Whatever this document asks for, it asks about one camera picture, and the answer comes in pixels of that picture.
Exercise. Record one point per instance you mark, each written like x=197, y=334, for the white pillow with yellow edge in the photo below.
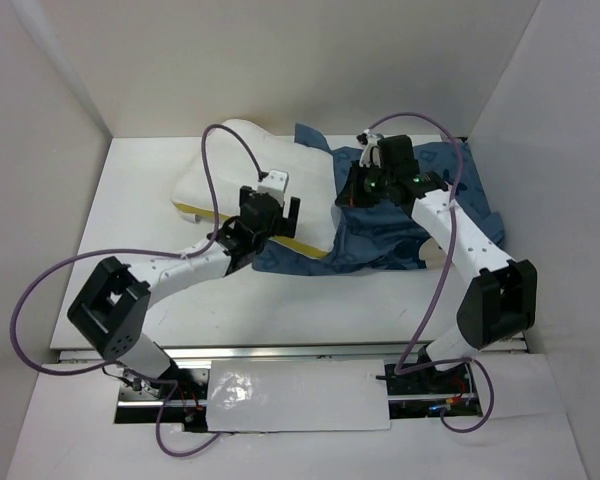
x=234, y=161

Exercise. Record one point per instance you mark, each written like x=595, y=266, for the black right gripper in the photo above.
x=351, y=195

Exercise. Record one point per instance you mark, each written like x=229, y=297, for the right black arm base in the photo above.
x=428, y=381

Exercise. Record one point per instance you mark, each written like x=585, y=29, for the blue cartoon print pillowcase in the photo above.
x=383, y=237

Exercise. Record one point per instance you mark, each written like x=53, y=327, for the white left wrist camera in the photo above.
x=274, y=184

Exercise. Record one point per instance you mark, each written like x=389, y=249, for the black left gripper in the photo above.
x=285, y=226

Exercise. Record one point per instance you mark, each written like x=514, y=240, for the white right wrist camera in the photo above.
x=370, y=156

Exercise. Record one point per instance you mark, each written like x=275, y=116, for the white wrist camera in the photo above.
x=274, y=184
x=370, y=156

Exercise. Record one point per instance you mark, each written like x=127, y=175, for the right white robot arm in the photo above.
x=500, y=300

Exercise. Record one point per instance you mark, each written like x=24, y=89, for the aluminium frame rail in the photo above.
x=249, y=314

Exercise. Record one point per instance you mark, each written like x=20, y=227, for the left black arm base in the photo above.
x=191, y=391

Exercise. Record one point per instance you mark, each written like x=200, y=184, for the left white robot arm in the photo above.
x=110, y=309

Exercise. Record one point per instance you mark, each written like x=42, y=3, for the white cover plate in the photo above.
x=265, y=396

